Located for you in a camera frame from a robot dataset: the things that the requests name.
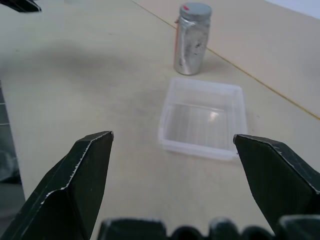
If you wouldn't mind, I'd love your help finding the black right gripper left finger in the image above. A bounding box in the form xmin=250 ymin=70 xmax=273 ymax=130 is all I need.
xmin=0 ymin=130 xmax=115 ymax=240

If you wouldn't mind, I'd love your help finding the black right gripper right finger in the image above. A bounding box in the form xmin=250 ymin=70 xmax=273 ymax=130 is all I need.
xmin=232 ymin=133 xmax=320 ymax=236

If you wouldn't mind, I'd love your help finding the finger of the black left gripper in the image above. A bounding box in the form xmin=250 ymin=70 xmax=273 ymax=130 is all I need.
xmin=4 ymin=0 xmax=43 ymax=13

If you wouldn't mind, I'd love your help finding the clear square plastic container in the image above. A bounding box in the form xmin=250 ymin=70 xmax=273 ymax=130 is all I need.
xmin=157 ymin=76 xmax=249 ymax=163

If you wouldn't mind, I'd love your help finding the silver foil-wrapped jar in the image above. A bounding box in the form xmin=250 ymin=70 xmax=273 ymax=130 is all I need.
xmin=173 ymin=15 xmax=211 ymax=76

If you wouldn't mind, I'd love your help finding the grey plastic jar lid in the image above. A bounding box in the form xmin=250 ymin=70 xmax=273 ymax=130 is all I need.
xmin=178 ymin=2 xmax=213 ymax=22

